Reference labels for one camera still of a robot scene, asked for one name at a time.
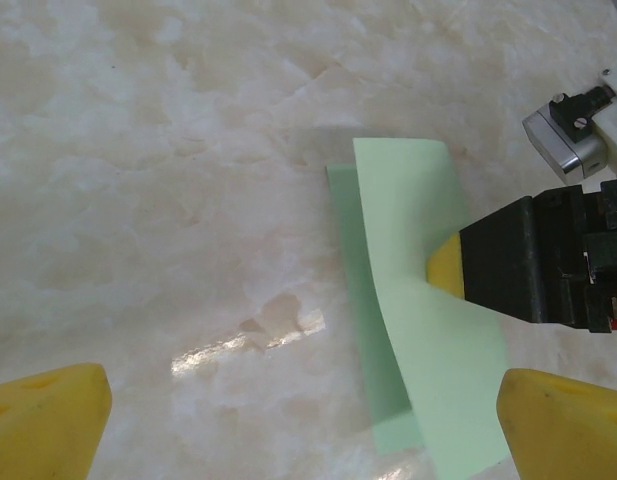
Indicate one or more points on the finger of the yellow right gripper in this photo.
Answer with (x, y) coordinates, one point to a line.
(503, 260)

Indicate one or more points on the light green cloth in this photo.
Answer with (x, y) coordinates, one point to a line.
(413, 210)

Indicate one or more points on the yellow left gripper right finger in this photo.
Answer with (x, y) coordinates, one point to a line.
(568, 430)

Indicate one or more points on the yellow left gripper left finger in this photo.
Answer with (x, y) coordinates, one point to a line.
(38, 430)

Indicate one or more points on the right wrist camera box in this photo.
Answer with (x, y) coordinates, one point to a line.
(563, 145)

